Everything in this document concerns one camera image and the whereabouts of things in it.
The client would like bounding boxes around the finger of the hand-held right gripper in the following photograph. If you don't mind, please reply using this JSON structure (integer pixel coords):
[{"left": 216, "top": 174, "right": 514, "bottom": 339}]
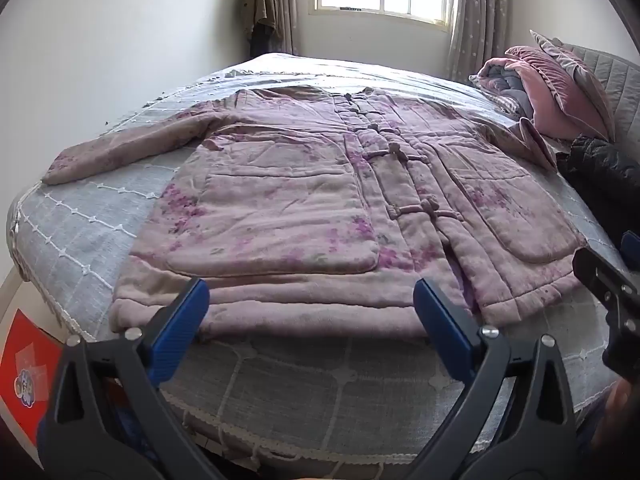
[
  {"left": 620, "top": 230, "right": 640, "bottom": 263},
  {"left": 572, "top": 246, "right": 640, "bottom": 317}
]

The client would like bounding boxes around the grey patterned curtain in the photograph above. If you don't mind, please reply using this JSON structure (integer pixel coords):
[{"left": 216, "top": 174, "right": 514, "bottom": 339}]
[
  {"left": 446, "top": 0, "right": 512, "bottom": 83},
  {"left": 265, "top": 0, "right": 302, "bottom": 58}
]

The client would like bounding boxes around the hanging brown coat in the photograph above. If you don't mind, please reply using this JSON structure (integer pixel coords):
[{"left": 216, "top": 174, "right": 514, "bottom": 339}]
[{"left": 242, "top": 0, "right": 281, "bottom": 58}]

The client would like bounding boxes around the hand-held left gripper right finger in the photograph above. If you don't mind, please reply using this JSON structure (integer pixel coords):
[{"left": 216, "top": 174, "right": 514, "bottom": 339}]
[{"left": 400, "top": 277, "right": 586, "bottom": 480}]

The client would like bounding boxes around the pink floral padded jacket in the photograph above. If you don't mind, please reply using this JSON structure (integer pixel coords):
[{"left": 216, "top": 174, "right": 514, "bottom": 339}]
[{"left": 42, "top": 87, "right": 588, "bottom": 345}]

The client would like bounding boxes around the folded pink grey quilt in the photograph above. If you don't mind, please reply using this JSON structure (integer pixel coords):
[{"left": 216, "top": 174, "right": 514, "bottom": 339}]
[{"left": 469, "top": 56, "right": 537, "bottom": 122}]

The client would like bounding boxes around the pink velvet pillow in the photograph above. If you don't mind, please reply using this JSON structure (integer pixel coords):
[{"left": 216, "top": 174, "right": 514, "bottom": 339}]
[{"left": 504, "top": 45, "right": 608, "bottom": 142}]

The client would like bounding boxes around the black jacket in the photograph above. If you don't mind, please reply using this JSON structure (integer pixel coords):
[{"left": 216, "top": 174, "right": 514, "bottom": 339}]
[{"left": 556, "top": 135, "right": 640, "bottom": 222}]

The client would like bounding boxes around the grey quilted headboard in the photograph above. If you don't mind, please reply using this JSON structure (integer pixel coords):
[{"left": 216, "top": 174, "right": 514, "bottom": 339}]
[{"left": 564, "top": 42, "right": 640, "bottom": 157}]

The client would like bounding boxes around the red box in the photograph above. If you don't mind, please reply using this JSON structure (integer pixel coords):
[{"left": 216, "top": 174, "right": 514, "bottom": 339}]
[{"left": 0, "top": 308, "right": 63, "bottom": 450}]

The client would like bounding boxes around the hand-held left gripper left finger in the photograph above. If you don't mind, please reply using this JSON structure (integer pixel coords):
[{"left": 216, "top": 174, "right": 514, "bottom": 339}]
[{"left": 37, "top": 277, "right": 226, "bottom": 480}]

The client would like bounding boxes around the bed with grey bedspread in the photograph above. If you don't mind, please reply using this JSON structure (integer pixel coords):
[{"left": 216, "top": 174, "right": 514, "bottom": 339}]
[{"left": 5, "top": 52, "right": 626, "bottom": 467}]

